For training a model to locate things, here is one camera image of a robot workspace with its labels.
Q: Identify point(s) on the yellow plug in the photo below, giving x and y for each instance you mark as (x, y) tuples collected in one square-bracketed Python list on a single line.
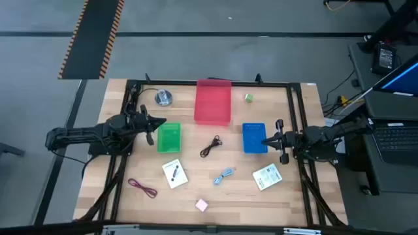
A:
[(343, 100)]

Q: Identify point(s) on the black power adapter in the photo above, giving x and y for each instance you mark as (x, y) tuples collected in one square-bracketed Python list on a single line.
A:
[(385, 58)]

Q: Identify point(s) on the red plastic bin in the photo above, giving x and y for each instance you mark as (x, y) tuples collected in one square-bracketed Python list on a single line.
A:
[(212, 104)]

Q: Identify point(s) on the silver bracket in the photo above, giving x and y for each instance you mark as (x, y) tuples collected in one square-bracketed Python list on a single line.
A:
[(121, 230), (302, 231)]

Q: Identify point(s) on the white paper sheet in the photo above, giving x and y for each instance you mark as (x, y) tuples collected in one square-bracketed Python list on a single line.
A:
[(340, 147)]

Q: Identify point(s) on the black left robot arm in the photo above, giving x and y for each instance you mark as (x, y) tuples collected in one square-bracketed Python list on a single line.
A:
[(81, 134)]

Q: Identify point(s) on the monitor with blue screen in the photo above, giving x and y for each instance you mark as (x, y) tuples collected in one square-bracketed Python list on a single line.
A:
[(405, 80)]

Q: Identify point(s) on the green plastic bin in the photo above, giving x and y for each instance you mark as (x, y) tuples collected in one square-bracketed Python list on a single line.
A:
[(169, 138)]

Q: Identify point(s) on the black crossbar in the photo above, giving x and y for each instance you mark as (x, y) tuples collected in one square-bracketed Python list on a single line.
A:
[(49, 230)]

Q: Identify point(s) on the black caster wheel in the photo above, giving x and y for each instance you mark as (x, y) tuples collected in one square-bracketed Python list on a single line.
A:
[(365, 189)]

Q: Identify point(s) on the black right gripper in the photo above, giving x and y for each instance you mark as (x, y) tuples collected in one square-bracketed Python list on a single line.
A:
[(289, 139)]

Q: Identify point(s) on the black aluminium frame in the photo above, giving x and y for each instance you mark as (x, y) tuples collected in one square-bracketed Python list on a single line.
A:
[(183, 82)]

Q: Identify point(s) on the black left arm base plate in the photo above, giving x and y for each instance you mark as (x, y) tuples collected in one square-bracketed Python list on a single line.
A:
[(107, 150)]

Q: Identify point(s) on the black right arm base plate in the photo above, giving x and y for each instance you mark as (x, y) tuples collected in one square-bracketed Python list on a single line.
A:
[(323, 157)]

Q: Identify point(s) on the white box with adapter print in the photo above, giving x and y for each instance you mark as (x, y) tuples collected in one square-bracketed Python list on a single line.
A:
[(174, 173)]

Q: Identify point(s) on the round metal disc weight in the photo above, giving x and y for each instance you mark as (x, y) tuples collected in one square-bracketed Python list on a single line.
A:
[(163, 98)]

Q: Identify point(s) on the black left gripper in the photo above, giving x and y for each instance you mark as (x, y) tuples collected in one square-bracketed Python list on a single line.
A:
[(140, 122)]

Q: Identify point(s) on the black mat with orange stripes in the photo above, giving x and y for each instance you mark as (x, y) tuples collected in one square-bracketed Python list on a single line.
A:
[(91, 39)]

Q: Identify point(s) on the blue plastic bin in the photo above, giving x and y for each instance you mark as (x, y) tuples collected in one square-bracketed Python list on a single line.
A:
[(253, 137)]

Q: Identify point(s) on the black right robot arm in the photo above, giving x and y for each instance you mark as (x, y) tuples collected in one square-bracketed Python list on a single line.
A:
[(326, 132)]

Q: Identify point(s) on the green cube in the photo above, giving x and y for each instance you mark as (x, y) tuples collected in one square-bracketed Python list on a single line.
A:
[(249, 98)]

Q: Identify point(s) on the pink cube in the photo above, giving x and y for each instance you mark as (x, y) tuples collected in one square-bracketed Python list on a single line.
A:
[(202, 205)]

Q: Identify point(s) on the black laptop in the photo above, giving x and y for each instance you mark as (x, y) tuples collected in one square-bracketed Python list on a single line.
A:
[(396, 143)]

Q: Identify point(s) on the black desk leg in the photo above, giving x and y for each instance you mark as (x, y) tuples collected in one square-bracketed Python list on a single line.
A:
[(392, 26)]

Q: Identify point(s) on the white box with green print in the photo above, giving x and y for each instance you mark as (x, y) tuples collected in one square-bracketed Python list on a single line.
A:
[(267, 176)]

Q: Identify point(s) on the dark grey desk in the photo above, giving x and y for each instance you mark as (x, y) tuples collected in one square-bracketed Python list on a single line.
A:
[(392, 179)]

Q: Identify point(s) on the grey chair leg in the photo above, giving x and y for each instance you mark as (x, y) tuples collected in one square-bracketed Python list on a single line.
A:
[(9, 149)]

